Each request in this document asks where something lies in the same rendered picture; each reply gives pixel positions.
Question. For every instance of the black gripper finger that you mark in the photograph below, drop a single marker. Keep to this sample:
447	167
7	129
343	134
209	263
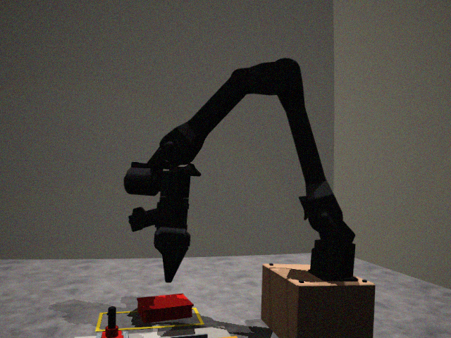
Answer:
172	258

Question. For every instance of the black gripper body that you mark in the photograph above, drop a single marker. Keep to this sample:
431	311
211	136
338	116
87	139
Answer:
173	232

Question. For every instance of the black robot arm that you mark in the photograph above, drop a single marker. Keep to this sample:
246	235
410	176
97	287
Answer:
332	258

